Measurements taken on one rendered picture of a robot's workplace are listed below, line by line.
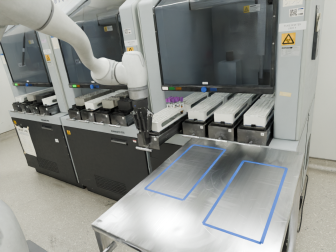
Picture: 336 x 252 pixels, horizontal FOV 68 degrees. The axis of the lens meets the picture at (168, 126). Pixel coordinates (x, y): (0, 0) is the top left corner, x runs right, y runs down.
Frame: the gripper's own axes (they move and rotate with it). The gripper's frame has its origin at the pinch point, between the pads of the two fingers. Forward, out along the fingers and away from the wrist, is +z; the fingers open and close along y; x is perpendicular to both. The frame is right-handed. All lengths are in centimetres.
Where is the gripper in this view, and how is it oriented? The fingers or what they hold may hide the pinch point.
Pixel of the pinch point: (145, 137)
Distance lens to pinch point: 123.9
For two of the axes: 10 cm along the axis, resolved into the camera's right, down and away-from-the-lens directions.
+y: -8.4, -1.0, 5.4
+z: 1.1, 9.3, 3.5
